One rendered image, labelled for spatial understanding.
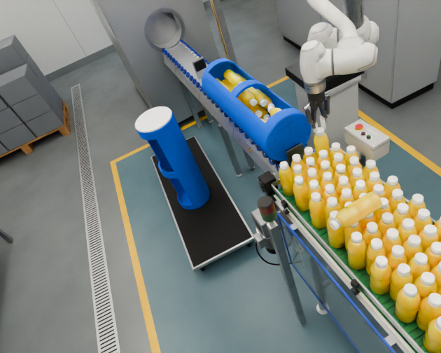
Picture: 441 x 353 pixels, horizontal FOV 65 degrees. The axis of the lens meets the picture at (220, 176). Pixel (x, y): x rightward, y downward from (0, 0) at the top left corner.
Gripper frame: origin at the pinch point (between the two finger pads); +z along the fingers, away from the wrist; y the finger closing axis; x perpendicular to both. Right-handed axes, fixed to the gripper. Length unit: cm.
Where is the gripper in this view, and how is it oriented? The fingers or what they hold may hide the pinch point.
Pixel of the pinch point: (319, 125)
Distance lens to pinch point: 172.1
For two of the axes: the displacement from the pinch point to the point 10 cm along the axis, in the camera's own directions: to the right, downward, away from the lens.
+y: -8.6, 4.9, -1.2
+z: 2.8, 6.6, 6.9
